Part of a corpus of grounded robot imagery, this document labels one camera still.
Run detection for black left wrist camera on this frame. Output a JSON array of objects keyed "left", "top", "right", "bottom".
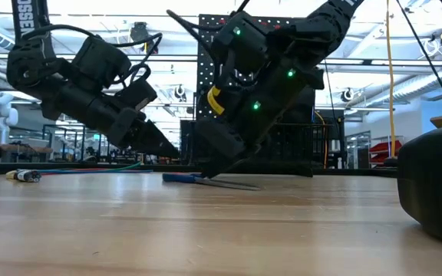
[{"left": 120, "top": 78, "right": 159, "bottom": 113}]

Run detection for green wire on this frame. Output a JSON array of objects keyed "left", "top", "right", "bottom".
[{"left": 97, "top": 160, "right": 143, "bottom": 173}]

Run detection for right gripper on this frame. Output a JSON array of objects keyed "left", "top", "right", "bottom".
[{"left": 201, "top": 64, "right": 324, "bottom": 179}]

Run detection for thin black pole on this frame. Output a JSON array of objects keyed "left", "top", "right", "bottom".
[{"left": 395, "top": 0, "right": 442, "bottom": 126}]

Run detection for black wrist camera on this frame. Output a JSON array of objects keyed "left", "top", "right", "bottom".
[
  {"left": 120, "top": 78, "right": 159, "bottom": 113},
  {"left": 195, "top": 117, "right": 247, "bottom": 160}
]

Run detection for black mesh panel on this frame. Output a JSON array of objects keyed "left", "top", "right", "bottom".
[{"left": 312, "top": 108, "right": 345, "bottom": 169}]

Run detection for black rounded object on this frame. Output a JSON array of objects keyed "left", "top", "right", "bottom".
[{"left": 396, "top": 123, "right": 442, "bottom": 249}]

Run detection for black aluminium table frame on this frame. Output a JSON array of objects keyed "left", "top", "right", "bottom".
[{"left": 0, "top": 160, "right": 398, "bottom": 178}]

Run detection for yellow cord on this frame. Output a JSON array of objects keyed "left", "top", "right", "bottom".
[{"left": 384, "top": 0, "right": 397, "bottom": 161}]

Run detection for black wire basket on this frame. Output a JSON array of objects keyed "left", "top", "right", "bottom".
[{"left": 180, "top": 120, "right": 332, "bottom": 178}]

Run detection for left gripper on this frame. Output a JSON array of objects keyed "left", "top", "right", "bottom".
[{"left": 51, "top": 82, "right": 181, "bottom": 160}]

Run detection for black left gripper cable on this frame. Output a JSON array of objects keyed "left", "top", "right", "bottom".
[{"left": 21, "top": 23, "right": 164, "bottom": 91}]

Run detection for red storage bin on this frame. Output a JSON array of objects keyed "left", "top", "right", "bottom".
[{"left": 368, "top": 140, "right": 404, "bottom": 165}]

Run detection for black metal pegboard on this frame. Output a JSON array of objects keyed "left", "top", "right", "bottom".
[{"left": 196, "top": 14, "right": 314, "bottom": 123}]

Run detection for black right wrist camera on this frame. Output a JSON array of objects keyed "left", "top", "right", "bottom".
[{"left": 195, "top": 117, "right": 247, "bottom": 160}]

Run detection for yellow cable tag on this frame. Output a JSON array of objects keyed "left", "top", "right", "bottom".
[{"left": 206, "top": 85, "right": 226, "bottom": 116}]

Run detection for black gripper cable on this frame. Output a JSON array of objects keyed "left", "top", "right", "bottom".
[
  {"left": 166, "top": 0, "right": 252, "bottom": 89},
  {"left": 21, "top": 23, "right": 164, "bottom": 91}
]

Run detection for blue red handled scissors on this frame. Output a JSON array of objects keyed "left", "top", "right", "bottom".
[{"left": 162, "top": 172, "right": 262, "bottom": 192}]

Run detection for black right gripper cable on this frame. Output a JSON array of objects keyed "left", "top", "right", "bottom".
[{"left": 166, "top": 0, "right": 252, "bottom": 89}]

